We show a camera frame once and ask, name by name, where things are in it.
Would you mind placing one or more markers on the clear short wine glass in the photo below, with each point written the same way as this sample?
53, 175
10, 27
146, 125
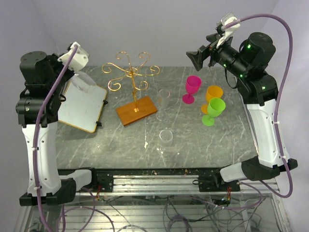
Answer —
165, 137

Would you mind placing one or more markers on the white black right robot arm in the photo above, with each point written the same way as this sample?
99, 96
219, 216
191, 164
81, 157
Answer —
260, 94

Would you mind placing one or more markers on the clear tall wine glass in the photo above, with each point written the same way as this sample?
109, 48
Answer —
163, 100

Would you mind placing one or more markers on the pink plastic wine glass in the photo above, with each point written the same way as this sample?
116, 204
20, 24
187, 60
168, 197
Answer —
193, 84

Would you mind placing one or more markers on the brown wooden rack base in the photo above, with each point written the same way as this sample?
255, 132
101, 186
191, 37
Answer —
132, 112

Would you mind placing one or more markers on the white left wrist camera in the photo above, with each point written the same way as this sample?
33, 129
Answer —
78, 58

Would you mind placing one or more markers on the gold wire wine glass rack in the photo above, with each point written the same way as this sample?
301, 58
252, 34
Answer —
131, 72

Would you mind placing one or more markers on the orange plastic wine glass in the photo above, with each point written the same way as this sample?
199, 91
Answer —
212, 92

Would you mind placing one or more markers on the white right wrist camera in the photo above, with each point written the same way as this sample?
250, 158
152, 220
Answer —
227, 26

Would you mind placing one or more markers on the green plastic wine glass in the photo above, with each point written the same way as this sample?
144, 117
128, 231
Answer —
214, 109

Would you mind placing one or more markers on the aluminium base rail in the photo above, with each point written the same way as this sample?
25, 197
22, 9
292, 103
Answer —
169, 182

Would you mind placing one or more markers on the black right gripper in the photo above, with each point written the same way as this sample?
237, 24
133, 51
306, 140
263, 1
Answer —
213, 50

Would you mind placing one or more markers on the white board with yellow frame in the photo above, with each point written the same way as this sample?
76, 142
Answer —
82, 109

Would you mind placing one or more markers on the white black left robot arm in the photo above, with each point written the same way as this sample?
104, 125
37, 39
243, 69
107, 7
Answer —
37, 110

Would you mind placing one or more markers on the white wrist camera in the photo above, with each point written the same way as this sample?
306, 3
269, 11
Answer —
227, 26
78, 58

